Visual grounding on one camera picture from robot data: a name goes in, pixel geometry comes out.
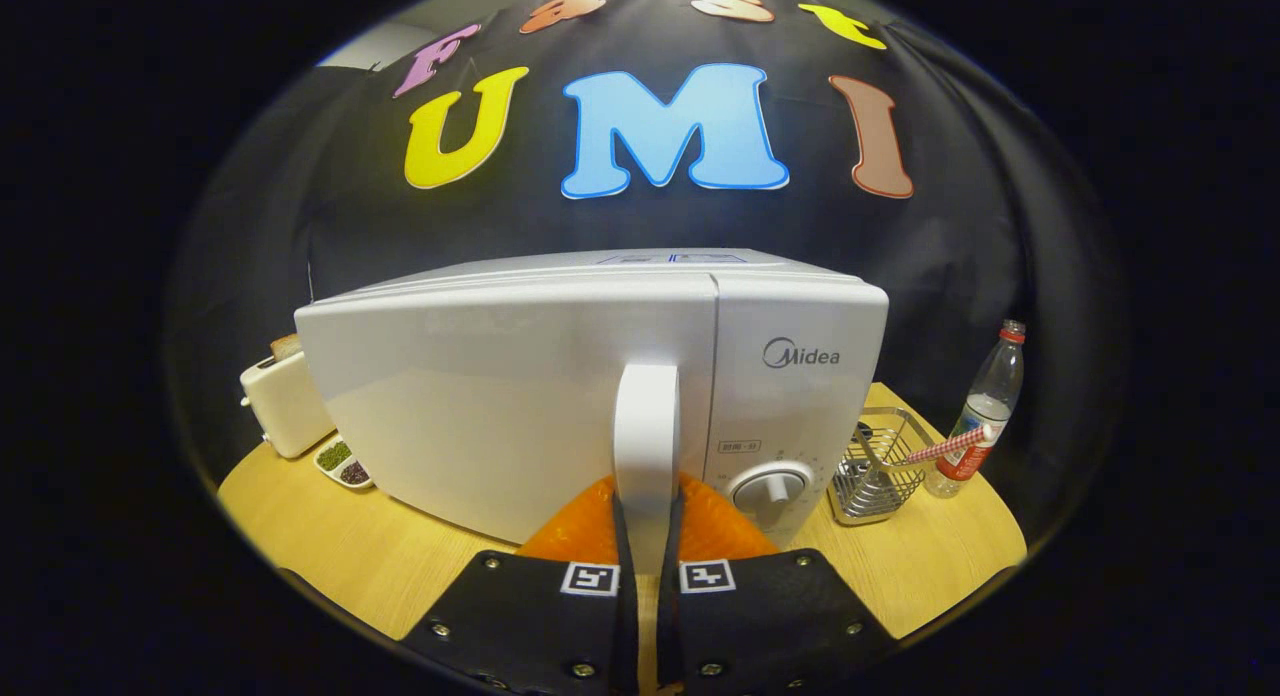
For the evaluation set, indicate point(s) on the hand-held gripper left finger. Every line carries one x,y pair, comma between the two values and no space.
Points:
540,626

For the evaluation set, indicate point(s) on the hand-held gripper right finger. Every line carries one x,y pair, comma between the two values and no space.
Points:
760,626

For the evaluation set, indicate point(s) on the white microwave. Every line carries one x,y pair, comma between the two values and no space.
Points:
480,406

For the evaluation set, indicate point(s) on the white divided bean dish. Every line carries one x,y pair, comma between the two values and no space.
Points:
345,464

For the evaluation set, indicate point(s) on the red checked straw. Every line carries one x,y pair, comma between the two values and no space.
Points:
950,444

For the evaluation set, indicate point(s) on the clear plastic water bottle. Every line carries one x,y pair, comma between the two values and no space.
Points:
985,396

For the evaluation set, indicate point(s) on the white toaster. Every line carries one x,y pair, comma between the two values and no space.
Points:
285,406

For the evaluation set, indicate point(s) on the toast slice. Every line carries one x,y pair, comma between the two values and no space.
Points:
285,347

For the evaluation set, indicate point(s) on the black backdrop cloth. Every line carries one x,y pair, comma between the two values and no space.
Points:
330,176

